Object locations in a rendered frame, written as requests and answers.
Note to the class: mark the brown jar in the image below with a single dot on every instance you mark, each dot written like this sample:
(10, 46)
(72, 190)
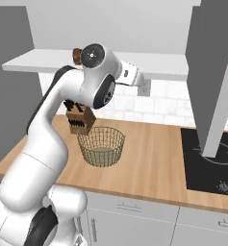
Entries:
(76, 56)

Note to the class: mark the white wall shelf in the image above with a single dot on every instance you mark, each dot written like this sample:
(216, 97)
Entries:
(160, 65)

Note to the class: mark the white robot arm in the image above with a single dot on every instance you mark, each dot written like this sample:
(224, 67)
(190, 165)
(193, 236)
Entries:
(45, 150)

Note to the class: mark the grey wall socket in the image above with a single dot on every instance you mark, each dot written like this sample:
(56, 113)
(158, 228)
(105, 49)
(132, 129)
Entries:
(146, 89)

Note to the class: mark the grey wall cabinet door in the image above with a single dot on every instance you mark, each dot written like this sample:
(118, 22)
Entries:
(219, 128)

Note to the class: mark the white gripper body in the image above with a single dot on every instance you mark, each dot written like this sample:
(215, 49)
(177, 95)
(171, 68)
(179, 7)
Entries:
(139, 78)

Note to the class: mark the black hob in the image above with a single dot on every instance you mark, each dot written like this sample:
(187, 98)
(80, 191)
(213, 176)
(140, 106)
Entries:
(208, 166)

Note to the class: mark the wide white drawer front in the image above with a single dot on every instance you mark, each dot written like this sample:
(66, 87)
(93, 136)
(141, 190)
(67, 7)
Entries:
(157, 209)

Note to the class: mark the wooden knife block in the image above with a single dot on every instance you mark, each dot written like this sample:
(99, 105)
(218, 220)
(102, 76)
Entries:
(83, 120)

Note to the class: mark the grey wall cabinet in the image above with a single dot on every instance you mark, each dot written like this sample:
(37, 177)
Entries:
(208, 64)

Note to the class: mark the white base cabinet door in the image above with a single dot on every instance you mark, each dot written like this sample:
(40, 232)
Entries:
(81, 230)
(134, 232)

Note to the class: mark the grey tall cabinet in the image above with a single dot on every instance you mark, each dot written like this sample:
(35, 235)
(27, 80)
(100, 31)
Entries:
(9, 96)

